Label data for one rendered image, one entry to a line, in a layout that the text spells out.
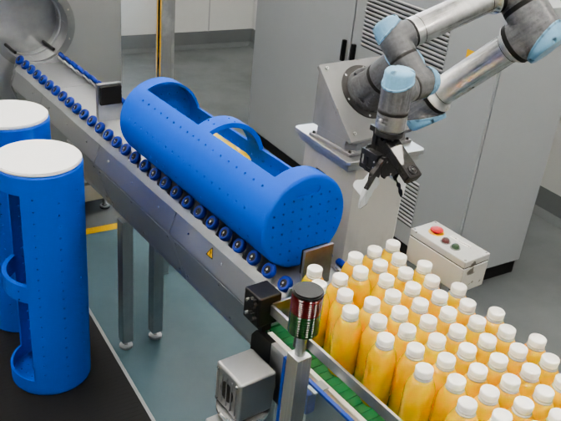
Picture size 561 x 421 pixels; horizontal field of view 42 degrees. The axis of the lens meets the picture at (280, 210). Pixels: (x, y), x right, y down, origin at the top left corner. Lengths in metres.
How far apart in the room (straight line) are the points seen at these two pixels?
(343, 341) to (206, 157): 0.73
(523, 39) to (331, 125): 0.66
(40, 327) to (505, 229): 2.39
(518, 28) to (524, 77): 1.49
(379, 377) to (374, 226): 0.92
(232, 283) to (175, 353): 1.13
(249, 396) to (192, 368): 1.34
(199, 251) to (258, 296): 0.48
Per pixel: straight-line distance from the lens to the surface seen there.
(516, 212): 3.96
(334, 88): 2.35
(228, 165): 2.08
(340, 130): 2.33
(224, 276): 2.18
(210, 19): 7.52
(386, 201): 2.48
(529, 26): 2.06
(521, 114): 3.64
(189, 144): 2.23
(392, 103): 1.77
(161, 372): 3.15
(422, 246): 2.04
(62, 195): 2.41
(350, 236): 2.45
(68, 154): 2.49
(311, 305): 1.42
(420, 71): 1.86
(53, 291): 2.57
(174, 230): 2.40
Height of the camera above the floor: 2.05
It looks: 28 degrees down
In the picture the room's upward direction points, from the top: 6 degrees clockwise
